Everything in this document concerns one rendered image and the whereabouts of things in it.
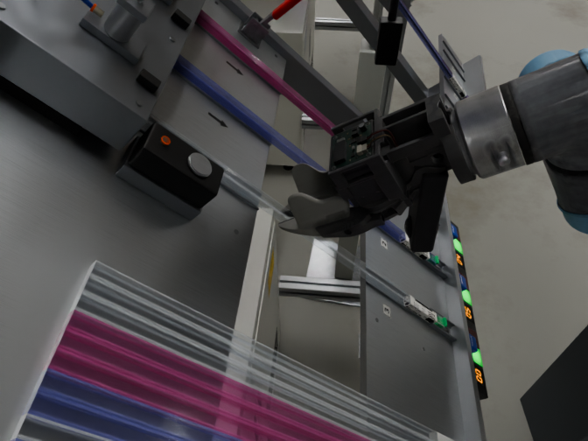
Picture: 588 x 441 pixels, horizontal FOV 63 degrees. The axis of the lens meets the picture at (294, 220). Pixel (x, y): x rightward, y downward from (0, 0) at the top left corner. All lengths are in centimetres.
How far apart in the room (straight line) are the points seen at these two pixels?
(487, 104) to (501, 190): 166
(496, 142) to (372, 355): 28
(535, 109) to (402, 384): 34
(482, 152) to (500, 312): 130
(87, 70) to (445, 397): 55
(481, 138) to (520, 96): 4
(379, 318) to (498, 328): 109
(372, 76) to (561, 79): 70
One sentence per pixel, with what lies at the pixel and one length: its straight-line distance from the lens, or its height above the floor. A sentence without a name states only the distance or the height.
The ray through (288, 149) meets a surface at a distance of 61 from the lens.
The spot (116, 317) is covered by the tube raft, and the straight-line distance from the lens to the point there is 37.
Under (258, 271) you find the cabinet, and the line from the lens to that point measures 91.
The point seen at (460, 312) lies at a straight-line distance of 77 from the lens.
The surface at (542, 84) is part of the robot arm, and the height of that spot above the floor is 114.
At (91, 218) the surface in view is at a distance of 41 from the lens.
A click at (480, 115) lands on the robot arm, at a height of 111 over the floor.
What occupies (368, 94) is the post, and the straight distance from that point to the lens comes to 113.
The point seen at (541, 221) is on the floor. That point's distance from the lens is 203.
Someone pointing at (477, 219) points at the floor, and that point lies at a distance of 195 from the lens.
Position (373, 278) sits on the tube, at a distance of 62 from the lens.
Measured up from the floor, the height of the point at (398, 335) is 81.
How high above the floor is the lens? 136
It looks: 48 degrees down
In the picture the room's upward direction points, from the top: straight up
